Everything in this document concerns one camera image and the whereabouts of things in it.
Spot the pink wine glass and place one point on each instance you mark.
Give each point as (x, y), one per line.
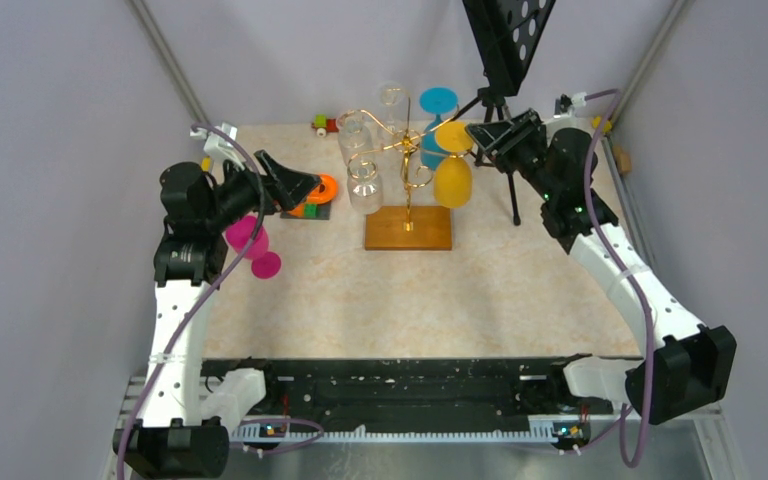
(264, 262)

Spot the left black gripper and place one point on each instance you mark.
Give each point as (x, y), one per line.
(284, 188)

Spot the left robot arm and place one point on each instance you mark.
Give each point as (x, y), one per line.
(174, 431)

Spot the clear wine glass back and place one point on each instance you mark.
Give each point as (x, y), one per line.
(393, 101)

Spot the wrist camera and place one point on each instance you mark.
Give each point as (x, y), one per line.
(216, 147)
(566, 106)

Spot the gold wine glass rack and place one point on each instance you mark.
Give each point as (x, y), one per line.
(410, 219)

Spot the yellow wine glass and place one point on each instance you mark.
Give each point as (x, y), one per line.
(453, 180)

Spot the clear wine glass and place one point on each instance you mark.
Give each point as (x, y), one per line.
(354, 137)
(393, 101)
(364, 185)

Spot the clear wine glass front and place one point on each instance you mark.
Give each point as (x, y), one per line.
(364, 185)

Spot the yellow corner clamp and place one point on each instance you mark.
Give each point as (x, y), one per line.
(599, 122)

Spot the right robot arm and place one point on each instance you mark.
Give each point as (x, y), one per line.
(685, 364)

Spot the small toy car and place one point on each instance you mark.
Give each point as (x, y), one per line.
(324, 125)

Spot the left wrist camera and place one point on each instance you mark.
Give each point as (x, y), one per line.
(216, 147)

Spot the dark plate with blocks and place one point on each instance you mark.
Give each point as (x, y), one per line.
(311, 212)

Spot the blue wine glass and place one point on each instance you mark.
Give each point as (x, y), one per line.
(436, 101)

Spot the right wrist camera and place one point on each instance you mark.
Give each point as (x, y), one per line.
(566, 106)

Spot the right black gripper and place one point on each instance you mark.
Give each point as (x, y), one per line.
(499, 140)

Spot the black music stand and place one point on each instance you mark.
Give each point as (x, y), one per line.
(507, 34)

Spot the orange tape dispenser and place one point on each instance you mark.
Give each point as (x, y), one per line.
(323, 194)

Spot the clear wine glass left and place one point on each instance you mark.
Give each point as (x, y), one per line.
(354, 137)

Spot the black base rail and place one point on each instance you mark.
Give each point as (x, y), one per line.
(401, 396)

